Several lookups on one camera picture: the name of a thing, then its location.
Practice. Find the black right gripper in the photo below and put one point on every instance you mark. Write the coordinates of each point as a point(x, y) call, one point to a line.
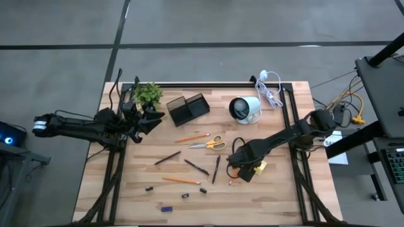
point(247, 156)

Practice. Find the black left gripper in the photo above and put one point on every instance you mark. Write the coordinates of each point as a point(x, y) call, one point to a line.
point(135, 126)

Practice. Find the yellow sticky notes pad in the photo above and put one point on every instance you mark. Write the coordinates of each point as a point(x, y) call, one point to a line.
point(261, 167)

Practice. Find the orange pencil red eraser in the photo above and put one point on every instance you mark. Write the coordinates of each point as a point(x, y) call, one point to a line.
point(230, 182)
point(192, 137)
point(181, 180)

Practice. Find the black pen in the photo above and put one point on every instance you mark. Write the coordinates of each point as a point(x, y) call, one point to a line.
point(196, 167)
point(216, 169)
point(167, 158)

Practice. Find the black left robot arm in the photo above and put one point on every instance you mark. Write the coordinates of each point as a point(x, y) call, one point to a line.
point(79, 127)

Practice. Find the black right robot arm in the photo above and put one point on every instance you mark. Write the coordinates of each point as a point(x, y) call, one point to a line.
point(290, 132)

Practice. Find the black mesh desk organizer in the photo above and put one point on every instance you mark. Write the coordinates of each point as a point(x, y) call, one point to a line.
point(189, 110)

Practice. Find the green plant white pot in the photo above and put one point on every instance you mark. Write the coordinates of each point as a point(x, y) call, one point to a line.
point(147, 94)

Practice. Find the white desk lamp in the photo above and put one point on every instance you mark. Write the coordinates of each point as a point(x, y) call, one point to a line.
point(251, 105)

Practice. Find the blue eraser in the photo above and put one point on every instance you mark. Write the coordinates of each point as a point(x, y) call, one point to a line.
point(167, 209)

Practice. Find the white paper sheet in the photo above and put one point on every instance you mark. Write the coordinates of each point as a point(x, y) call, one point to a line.
point(339, 159)

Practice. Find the black desk support beam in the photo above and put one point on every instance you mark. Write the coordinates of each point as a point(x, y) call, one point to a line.
point(353, 142)

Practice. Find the black computer tower blue light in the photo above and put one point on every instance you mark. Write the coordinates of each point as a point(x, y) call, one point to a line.
point(12, 134)

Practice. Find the black keyboard shelf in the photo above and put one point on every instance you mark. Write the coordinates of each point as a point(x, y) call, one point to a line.
point(383, 189)

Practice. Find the computer keyboard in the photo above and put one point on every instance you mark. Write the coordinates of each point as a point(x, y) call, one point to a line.
point(396, 164)

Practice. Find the grey side table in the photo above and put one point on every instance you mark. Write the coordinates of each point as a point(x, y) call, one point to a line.
point(12, 176)

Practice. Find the black cart desk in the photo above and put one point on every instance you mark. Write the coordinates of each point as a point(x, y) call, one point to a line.
point(385, 94)

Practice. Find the black pole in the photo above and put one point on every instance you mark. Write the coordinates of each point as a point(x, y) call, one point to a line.
point(386, 50)

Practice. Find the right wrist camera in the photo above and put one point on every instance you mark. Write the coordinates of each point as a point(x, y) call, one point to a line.
point(247, 176)

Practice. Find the black aluminium rig frame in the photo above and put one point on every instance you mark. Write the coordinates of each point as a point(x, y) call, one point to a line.
point(205, 85)

